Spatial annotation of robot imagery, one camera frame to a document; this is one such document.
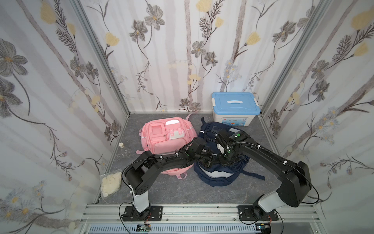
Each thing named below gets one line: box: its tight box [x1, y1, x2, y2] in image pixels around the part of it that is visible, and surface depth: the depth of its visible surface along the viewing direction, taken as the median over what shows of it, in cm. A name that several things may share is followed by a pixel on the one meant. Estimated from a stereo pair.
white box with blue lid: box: [211, 92, 261, 127], surface depth 107 cm
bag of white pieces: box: [99, 169, 123, 198], surface depth 82 cm
